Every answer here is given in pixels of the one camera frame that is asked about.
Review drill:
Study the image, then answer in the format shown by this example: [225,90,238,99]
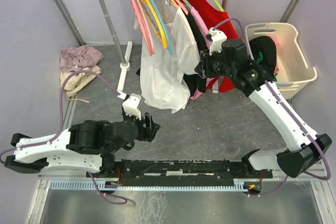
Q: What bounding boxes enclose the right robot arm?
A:
[195,39,332,180]

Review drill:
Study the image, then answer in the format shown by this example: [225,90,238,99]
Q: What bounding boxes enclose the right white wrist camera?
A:
[207,27,227,55]

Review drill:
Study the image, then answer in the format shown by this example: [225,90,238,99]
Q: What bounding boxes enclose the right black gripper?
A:
[194,46,235,79]

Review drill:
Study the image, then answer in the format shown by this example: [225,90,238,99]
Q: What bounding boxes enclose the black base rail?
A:
[86,155,273,192]

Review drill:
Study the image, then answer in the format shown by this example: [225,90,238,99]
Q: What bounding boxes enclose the black t shirt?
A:
[135,11,208,98]

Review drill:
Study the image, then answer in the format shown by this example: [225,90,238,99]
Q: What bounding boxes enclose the mauve crumpled cloth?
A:
[60,45,104,72]

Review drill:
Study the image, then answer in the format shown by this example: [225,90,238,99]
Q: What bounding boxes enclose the cream laundry basket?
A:
[245,23,318,99]

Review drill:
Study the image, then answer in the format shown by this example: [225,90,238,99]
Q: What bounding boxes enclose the pink t shirt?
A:
[186,7,219,100]

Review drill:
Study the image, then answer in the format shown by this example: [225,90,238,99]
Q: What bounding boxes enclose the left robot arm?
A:
[1,113,161,177]

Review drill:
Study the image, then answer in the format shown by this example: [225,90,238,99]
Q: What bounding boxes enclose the pink wavy hanger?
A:
[136,0,154,56]

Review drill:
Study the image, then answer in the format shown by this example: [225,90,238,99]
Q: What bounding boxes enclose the yellow hanger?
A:
[140,0,169,49]

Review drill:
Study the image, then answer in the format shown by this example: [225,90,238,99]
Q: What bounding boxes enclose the red t shirt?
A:
[187,0,239,93]

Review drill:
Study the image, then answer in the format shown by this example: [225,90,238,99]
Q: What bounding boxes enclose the dark clothes in basket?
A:
[249,36,277,81]

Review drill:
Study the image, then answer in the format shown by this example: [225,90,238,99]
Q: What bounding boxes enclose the blue hanger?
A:
[140,0,173,55]

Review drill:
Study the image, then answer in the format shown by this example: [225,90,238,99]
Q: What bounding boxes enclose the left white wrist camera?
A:
[118,92,144,120]

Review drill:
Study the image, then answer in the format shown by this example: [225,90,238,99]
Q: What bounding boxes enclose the white t shirt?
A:
[140,0,200,113]

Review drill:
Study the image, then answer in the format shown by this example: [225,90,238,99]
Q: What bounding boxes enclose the beige crumpled cloth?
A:
[60,66,101,103]

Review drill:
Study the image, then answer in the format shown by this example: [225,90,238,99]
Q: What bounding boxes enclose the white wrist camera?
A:
[207,27,227,55]
[118,92,144,120]

